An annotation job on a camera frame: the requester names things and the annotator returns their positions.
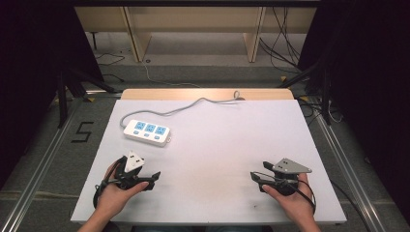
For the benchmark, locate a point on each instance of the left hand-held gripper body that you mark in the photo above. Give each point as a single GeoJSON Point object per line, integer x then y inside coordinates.
{"type": "Point", "coordinates": [132, 162]}

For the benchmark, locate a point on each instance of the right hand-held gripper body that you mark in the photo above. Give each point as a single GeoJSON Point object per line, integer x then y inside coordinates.
{"type": "Point", "coordinates": [291, 166]}

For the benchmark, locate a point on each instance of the person's right hand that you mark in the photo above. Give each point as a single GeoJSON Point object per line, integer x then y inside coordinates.
{"type": "Point", "coordinates": [295, 203]}

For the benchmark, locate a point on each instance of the person's left hand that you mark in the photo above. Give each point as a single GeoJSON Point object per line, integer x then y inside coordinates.
{"type": "Point", "coordinates": [114, 198]}

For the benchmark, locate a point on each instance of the white power strip blue sockets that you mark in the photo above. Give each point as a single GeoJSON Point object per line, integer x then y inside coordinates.
{"type": "Point", "coordinates": [146, 132]}

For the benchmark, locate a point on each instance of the white table cover board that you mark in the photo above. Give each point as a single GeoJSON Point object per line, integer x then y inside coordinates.
{"type": "Point", "coordinates": [219, 151]}

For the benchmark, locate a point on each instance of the black metal stand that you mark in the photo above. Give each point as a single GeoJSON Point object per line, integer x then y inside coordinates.
{"type": "Point", "coordinates": [63, 96]}
{"type": "Point", "coordinates": [326, 96]}

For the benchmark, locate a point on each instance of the small wooden table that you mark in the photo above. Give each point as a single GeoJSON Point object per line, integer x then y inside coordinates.
{"type": "Point", "coordinates": [180, 94]}

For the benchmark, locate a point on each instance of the black curtain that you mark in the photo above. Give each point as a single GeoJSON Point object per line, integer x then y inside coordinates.
{"type": "Point", "coordinates": [29, 64]}
{"type": "Point", "coordinates": [370, 80]}

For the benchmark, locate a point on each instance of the light wooden desk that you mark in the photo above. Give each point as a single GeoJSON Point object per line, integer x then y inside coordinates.
{"type": "Point", "coordinates": [199, 19]}

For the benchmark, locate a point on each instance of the aluminium floor rail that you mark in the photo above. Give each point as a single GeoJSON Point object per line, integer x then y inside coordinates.
{"type": "Point", "coordinates": [348, 167]}
{"type": "Point", "coordinates": [38, 167]}

